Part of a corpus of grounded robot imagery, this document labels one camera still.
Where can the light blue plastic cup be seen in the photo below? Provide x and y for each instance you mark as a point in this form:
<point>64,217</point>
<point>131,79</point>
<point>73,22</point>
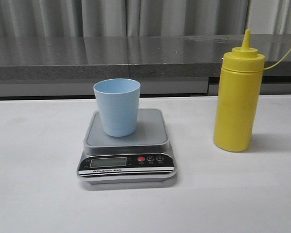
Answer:
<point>118,103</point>

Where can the yellow squeeze bottle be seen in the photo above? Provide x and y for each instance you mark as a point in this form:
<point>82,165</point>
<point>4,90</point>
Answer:
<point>239,88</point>

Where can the silver digital kitchen scale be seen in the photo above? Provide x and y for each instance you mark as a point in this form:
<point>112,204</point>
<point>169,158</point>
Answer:
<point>143,156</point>

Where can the grey stone counter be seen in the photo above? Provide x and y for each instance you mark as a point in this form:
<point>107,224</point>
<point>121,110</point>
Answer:
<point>34,68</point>

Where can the grey pleated curtain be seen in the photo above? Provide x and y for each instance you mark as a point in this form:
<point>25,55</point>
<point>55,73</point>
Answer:
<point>120,18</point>

